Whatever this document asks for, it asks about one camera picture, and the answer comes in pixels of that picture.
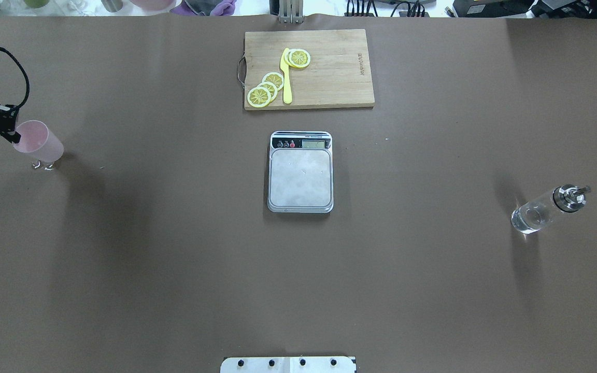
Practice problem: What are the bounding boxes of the lemon slice middle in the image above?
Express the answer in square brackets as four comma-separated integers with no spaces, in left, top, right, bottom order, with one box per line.
[258,82,278,103]

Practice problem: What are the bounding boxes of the yellow plastic knife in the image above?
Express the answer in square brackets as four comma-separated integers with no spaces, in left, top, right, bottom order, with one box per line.
[279,48,292,105]

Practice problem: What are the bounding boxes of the lemon slice near knife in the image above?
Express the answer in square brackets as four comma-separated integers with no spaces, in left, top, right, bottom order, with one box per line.
[261,71,285,90]

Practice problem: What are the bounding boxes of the white camera pole base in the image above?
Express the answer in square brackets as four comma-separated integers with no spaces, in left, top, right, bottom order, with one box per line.
[220,356,358,372]

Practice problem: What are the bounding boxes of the wooden cutting board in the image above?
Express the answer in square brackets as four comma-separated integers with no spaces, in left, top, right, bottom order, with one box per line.
[243,29,375,110]

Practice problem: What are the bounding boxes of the glass sauce bottle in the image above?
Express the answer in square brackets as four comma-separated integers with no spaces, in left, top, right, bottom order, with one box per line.
[511,184,591,235]

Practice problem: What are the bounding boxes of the pink plastic cup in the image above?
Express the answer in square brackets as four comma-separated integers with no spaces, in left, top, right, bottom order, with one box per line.
[13,120,64,163]

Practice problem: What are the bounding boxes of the small metal debris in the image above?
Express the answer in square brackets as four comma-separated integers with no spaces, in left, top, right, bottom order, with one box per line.
[32,159,56,170]

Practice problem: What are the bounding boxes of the pink bowl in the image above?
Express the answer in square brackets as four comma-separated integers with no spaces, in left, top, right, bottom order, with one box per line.
[130,0,176,11]

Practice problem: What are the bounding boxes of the purple cloth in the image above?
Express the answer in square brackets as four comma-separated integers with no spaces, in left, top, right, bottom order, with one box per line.
[169,1,236,17]

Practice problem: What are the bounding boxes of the aluminium frame post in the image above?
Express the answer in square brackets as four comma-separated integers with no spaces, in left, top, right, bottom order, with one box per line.
[275,0,305,24]

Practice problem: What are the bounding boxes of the silver kitchen scale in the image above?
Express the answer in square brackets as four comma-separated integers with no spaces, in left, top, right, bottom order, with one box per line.
[267,131,334,214]

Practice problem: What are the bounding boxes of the lemon slice by blade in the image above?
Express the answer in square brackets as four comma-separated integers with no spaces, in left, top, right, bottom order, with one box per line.
[285,49,312,68]

